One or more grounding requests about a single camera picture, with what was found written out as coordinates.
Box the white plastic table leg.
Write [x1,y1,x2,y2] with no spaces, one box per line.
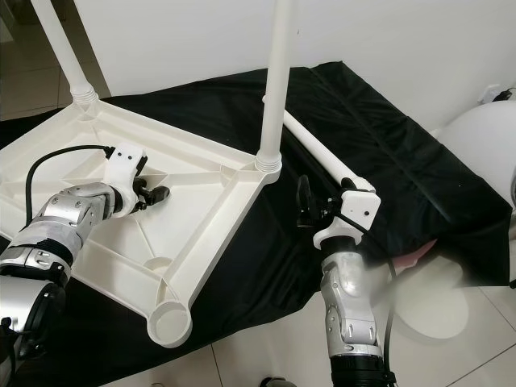
[262,95,376,194]
[31,0,99,107]
[256,0,295,174]

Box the white plastic table top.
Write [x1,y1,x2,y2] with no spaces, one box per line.
[0,97,283,349]

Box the black cloth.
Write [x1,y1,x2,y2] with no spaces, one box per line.
[0,60,516,387]

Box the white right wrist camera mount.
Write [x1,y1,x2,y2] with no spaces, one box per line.
[314,187,381,247]

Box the wall socket with black plug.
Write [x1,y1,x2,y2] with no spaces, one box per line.
[484,83,516,104]

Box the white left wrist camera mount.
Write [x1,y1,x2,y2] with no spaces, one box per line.
[109,144,150,212]

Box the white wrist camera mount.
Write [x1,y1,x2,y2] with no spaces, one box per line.
[109,144,150,212]
[314,187,381,247]

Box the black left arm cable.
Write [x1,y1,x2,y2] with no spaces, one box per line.
[26,145,118,223]

